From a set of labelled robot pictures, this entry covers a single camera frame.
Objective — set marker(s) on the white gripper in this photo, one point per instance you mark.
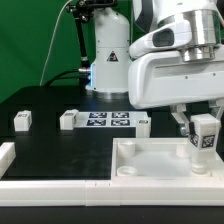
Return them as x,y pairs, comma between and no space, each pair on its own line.
163,79

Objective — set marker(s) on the white square table top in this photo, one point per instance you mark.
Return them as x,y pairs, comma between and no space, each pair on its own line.
157,158

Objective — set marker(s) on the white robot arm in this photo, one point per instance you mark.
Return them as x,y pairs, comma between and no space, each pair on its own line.
191,27

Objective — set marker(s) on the paper sheet with markers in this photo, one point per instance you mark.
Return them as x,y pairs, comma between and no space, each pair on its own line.
117,119

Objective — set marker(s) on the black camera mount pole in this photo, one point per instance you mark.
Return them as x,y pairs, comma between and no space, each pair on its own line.
82,12

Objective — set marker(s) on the white U-shaped boundary wall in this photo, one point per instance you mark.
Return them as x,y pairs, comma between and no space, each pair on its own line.
112,192

